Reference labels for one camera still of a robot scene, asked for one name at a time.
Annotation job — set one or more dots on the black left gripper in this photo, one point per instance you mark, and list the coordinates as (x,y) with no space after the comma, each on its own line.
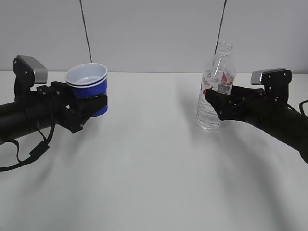
(69,111)

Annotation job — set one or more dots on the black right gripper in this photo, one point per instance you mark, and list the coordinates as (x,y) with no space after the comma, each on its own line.
(244,104)

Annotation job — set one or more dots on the clear Wahaha water bottle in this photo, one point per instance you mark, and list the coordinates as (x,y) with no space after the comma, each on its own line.
(217,81)

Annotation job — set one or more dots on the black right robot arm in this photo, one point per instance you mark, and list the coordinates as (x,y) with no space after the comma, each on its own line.
(288,126)

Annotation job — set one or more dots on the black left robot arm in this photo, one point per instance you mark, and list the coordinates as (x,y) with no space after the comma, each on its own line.
(24,116)

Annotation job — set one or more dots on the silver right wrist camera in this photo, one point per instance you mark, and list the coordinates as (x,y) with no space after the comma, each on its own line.
(275,81)

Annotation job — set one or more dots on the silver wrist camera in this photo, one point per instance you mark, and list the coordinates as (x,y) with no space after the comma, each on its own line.
(29,70)
(275,81)

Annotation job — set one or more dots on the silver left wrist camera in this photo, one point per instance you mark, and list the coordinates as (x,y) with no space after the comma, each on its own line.
(29,70)

